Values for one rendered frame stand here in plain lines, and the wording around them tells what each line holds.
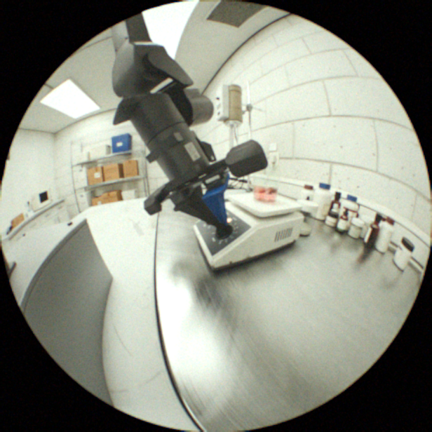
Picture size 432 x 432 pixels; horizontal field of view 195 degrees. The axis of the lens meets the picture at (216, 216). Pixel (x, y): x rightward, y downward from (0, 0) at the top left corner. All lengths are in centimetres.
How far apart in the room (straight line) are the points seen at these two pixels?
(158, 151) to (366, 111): 73
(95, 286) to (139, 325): 7
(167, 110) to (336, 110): 69
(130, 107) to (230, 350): 26
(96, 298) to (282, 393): 22
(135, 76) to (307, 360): 33
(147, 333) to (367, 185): 71
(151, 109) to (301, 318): 29
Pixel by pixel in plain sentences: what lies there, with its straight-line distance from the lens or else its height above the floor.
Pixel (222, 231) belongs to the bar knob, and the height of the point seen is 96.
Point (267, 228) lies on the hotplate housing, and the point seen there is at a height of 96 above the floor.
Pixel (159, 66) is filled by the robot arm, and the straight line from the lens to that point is 17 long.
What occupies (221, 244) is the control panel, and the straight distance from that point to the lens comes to 19.
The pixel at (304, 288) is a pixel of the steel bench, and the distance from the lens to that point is 21.
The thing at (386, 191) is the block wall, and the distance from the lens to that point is 64.
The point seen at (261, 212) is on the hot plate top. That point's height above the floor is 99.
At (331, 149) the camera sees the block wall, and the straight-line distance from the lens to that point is 69.
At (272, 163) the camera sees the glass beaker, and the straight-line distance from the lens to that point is 23.
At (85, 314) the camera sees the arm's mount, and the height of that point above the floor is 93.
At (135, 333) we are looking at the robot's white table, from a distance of 17.
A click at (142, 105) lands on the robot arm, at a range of 16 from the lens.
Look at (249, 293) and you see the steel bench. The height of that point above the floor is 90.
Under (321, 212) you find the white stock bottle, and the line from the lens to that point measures 51.
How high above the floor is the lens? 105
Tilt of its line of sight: 22 degrees down
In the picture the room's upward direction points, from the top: straight up
